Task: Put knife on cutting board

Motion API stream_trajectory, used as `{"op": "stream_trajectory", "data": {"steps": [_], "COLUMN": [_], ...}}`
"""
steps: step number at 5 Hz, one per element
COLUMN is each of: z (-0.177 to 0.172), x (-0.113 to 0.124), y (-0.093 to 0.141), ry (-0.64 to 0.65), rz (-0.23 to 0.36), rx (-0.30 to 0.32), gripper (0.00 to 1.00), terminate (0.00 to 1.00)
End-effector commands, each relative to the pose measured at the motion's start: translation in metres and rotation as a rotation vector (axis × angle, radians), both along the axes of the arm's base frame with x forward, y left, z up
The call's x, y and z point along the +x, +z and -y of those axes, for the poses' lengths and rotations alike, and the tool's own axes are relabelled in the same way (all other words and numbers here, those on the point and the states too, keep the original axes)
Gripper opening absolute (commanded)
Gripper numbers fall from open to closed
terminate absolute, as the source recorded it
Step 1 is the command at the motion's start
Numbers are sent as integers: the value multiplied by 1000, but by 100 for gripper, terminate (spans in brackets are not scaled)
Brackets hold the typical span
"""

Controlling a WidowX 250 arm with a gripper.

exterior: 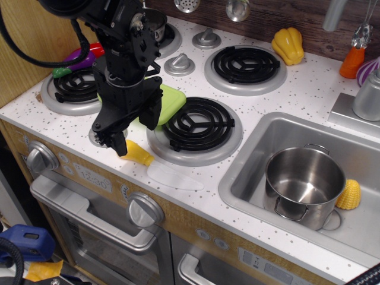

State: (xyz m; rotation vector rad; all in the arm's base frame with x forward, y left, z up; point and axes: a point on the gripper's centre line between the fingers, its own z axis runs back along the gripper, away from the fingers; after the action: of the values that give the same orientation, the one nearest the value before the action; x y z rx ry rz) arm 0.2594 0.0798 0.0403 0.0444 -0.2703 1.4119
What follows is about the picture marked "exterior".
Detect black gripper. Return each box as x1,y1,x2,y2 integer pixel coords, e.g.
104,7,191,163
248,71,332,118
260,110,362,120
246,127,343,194
92,62,163,157

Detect yellow handled white toy knife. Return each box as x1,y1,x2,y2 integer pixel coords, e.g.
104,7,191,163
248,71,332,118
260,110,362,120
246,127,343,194
121,140,204,191

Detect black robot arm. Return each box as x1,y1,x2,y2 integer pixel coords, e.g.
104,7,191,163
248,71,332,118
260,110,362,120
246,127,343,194
40,1,163,156

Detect green toy cutting board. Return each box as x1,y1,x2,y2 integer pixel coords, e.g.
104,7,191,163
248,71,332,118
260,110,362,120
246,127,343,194
92,76,186,132

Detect front left black burner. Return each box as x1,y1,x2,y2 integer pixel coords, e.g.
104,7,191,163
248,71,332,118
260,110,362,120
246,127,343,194
41,68,101,116

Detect black burner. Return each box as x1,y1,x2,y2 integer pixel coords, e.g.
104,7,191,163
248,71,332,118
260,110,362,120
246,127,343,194
204,45,287,96
146,97,243,167
41,68,101,116

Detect front right black burner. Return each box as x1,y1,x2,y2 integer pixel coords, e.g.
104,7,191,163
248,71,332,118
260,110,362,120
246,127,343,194
146,97,243,167

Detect silver middle stove knob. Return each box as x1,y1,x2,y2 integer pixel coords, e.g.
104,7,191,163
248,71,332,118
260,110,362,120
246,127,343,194
164,53,195,77

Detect silver right oven knob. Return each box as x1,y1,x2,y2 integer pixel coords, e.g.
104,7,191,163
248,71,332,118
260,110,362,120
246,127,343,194
126,192,164,229

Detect silver oven knob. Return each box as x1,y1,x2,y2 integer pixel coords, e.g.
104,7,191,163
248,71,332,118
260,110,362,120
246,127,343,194
126,192,164,229
26,141,60,173

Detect red toy pepper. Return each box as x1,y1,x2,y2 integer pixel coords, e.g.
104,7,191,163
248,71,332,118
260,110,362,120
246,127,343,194
90,42,105,58

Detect purple toy eggplant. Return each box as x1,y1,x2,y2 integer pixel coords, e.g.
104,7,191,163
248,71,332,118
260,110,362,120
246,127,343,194
52,49,96,79

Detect silver left oven knob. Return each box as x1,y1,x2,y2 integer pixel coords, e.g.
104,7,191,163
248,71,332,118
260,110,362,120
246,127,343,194
26,141,60,173

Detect back left burner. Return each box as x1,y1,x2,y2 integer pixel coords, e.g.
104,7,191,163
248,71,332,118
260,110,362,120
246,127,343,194
158,23,182,59

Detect small steel pot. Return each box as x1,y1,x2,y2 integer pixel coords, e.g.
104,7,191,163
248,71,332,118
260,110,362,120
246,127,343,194
143,8,167,42

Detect silver sink basin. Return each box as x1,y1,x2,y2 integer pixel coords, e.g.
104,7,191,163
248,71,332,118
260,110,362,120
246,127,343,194
218,112,379,267

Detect silver back stove knob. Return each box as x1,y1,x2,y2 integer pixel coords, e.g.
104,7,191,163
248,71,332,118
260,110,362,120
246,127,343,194
192,28,221,49

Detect back right black burner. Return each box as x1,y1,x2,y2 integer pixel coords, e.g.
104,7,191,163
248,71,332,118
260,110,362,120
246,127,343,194
204,45,287,96

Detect hanging perforated steel ladle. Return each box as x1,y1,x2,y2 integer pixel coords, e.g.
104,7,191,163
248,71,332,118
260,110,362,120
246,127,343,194
174,0,201,14

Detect blue clamp tool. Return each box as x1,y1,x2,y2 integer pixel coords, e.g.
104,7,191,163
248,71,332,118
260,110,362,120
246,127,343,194
1,224,56,262

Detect hanging steel spoon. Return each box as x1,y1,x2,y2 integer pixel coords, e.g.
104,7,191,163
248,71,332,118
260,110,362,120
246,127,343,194
226,0,251,23

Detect yellow cloth on floor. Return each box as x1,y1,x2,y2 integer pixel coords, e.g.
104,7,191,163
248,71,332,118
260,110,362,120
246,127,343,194
25,260,64,282

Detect yellow toy bell pepper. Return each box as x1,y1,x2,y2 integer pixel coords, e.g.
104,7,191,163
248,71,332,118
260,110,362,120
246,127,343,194
271,27,304,66

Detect steel pot in sink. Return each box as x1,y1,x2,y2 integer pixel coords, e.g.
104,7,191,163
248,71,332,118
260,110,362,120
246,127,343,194
263,144,346,230

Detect yellow toy corn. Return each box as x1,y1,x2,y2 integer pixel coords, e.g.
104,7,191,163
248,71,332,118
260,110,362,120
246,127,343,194
335,179,362,210

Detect silver toy faucet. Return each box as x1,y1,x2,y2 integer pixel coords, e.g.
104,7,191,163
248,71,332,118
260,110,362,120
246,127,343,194
322,0,380,133

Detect orange toy carrot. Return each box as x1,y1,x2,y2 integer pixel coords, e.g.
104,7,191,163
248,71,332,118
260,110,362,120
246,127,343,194
339,47,365,79

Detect purple striped toy onion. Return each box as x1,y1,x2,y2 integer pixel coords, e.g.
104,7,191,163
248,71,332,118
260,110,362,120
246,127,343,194
356,57,379,87

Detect hanging clear utensil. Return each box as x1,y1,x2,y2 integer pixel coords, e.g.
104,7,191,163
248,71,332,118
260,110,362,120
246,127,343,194
351,0,378,49

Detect silver oven door handle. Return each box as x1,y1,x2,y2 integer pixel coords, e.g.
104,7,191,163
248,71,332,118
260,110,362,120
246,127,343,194
30,176,157,255

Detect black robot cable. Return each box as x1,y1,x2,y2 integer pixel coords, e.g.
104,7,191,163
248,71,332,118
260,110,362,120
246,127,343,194
0,5,90,68

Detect silver right door handle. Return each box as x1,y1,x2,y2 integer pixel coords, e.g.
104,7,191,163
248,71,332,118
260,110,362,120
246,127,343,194
178,254,214,285

